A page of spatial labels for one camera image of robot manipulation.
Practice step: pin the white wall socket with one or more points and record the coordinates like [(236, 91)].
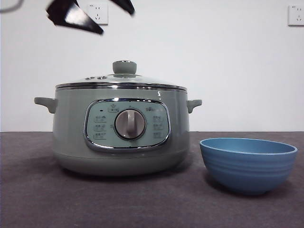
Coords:
[(99, 10), (297, 15)]

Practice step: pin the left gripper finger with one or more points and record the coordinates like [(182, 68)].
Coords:
[(71, 19), (124, 6)]

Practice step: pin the blue ribbed bowl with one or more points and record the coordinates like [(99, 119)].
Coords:
[(247, 171)]

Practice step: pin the glass lid with green knob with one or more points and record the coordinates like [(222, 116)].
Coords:
[(124, 67)]

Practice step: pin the pale green electric steamer pot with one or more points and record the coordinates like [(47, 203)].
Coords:
[(69, 133)]

